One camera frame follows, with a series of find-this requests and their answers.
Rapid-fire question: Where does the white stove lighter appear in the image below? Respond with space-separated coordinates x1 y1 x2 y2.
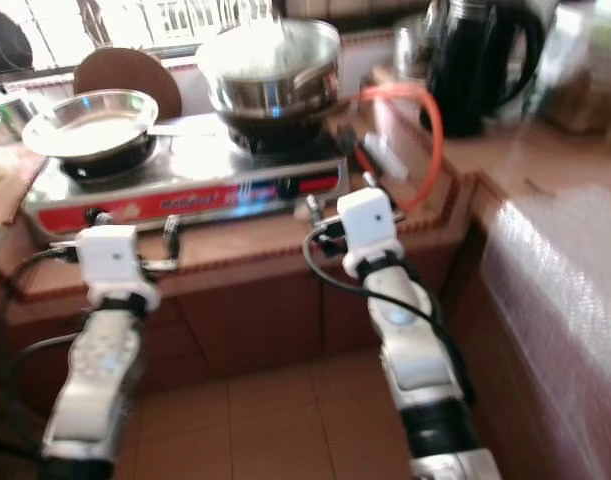
353 130 401 186

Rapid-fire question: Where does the silver red gas stove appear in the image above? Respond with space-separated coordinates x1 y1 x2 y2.
23 112 352 241

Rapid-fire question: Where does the dark wok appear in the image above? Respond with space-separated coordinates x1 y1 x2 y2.
210 88 346 153

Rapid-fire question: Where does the steel frying pan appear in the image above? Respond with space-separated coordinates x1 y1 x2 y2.
21 88 216 164

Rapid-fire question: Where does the large steel pot with lid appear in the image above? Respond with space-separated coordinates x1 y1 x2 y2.
195 15 343 113

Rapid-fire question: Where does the brown round board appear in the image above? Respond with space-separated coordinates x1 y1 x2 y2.
73 47 184 121

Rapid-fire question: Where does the small steel cup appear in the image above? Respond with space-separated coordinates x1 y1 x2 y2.
0 88 38 141

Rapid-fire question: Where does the black kettle jug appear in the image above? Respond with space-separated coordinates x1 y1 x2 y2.
420 0 548 139

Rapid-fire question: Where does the metal window grille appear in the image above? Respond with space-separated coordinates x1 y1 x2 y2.
85 0 276 46

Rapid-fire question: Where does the clear bubble wrap sheet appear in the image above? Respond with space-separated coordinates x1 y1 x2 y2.
480 185 611 480

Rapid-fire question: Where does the black round pan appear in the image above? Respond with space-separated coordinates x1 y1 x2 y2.
0 8 36 76

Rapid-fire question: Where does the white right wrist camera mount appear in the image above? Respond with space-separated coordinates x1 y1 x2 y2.
337 187 404 279

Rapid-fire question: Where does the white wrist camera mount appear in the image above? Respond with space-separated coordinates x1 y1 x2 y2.
337 187 404 279
77 224 153 309

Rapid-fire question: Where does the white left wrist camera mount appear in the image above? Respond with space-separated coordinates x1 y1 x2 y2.
77 224 153 309

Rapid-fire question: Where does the orange gas hose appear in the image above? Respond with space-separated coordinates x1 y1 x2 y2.
350 81 446 213

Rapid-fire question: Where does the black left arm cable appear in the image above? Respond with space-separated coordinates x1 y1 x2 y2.
0 243 84 441

